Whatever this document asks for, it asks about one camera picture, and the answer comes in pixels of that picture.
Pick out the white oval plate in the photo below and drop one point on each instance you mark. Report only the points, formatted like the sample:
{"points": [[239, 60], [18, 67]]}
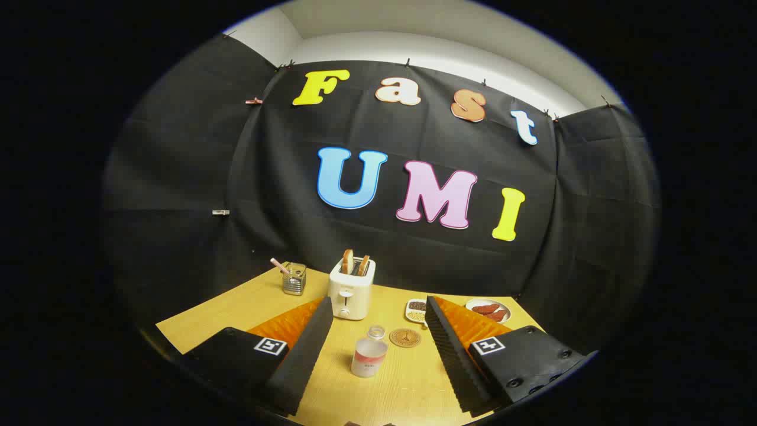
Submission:
{"points": [[500, 305]]}

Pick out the metal mesh pen holder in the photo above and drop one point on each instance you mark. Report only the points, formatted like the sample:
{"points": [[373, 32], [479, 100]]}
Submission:
{"points": [[294, 283]]}

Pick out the wooden table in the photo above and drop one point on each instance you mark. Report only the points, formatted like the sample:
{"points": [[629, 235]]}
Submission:
{"points": [[408, 378]]}

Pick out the pink pen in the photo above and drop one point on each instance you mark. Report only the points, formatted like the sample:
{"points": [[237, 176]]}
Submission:
{"points": [[279, 265]]}

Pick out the clear juice bottle pink label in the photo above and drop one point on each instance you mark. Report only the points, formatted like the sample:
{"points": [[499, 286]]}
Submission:
{"points": [[369, 355]]}

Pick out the round wooden coaster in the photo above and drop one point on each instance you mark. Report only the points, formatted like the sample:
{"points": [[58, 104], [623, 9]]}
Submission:
{"points": [[405, 338]]}

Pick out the white toaster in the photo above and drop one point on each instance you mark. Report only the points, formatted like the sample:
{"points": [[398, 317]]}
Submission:
{"points": [[350, 296]]}

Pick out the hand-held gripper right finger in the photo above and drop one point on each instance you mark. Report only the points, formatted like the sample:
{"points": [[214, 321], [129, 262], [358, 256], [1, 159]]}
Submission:
{"points": [[449, 355]]}

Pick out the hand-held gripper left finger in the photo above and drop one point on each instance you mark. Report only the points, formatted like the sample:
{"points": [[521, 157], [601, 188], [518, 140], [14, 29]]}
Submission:
{"points": [[307, 355]]}

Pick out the black backdrop cloth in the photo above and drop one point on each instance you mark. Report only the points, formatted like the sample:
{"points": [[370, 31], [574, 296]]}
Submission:
{"points": [[266, 177]]}

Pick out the toast bread slice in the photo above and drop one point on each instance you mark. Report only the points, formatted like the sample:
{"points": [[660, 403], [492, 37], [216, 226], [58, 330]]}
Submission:
{"points": [[363, 265], [347, 261]]}

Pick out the white divided dish with seeds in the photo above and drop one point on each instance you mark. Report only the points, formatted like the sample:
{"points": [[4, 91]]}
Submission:
{"points": [[416, 315]]}

